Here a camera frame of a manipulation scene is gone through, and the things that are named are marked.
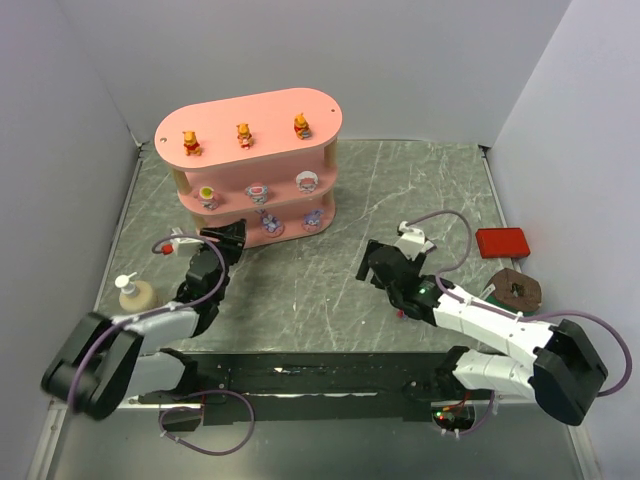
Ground pink cup toy yellow top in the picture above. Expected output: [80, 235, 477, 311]
[196, 186, 220, 211]

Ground pink cloud toy blue bows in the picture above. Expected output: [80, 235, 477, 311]
[245, 182, 269, 205]

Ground pink white frilly toy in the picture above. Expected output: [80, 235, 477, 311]
[295, 170, 319, 194]

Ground orange bear toy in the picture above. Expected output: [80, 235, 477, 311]
[236, 123, 254, 149]
[182, 130, 202, 156]
[293, 113, 312, 140]

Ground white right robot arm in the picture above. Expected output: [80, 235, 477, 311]
[356, 240, 608, 426]

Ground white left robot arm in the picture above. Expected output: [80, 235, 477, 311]
[40, 220, 247, 420]

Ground pink three-tier wooden shelf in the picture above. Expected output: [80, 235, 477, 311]
[154, 88, 343, 247]

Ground beige round disc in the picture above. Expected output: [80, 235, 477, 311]
[114, 272, 159, 314]

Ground red box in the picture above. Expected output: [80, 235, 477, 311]
[475, 227, 531, 259]

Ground green brown tape roll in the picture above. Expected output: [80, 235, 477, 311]
[480, 268, 542, 316]

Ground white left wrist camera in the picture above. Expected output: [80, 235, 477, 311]
[161, 237, 203, 257]

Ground black base frame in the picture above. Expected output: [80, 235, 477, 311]
[138, 347, 490, 426]

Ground purple loose cable loop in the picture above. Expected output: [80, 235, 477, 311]
[158, 389, 256, 455]

